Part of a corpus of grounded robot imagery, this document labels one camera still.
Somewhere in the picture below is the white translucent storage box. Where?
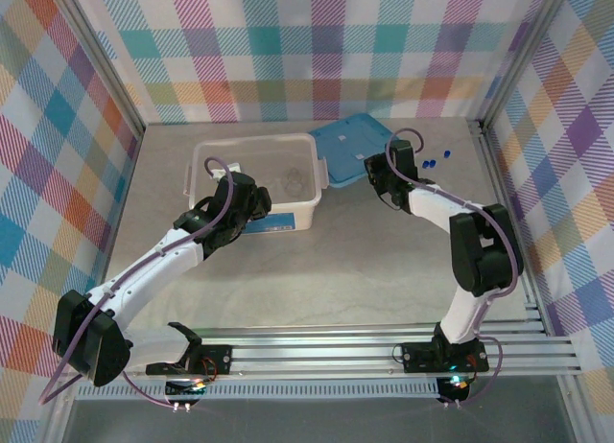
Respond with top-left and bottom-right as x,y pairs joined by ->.
183,132 -> 330,234

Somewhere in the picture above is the plaid backdrop cloth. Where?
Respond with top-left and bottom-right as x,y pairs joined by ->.
0,0 -> 145,443
66,0 -> 558,126
481,0 -> 614,443

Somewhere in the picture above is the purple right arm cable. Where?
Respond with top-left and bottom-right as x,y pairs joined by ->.
384,127 -> 528,408

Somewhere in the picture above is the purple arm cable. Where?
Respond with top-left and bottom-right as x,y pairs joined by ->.
37,156 -> 237,408
384,127 -> 528,408

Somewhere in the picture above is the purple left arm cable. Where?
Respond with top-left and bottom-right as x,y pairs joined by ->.
37,156 -> 237,408

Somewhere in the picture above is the aluminium side rail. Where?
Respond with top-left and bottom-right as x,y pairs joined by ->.
464,117 -> 553,337
83,123 -> 148,343

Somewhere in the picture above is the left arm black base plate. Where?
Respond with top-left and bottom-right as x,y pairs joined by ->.
145,343 -> 234,376

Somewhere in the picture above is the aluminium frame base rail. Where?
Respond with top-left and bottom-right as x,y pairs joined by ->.
56,323 -> 582,381

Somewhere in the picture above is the aluminium frame post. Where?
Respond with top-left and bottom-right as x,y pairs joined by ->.
47,0 -> 148,137
476,0 -> 570,133

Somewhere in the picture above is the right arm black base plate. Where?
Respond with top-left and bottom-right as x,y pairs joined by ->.
399,340 -> 491,374

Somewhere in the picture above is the slotted grey cable duct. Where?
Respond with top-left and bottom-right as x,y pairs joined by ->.
73,381 -> 443,403

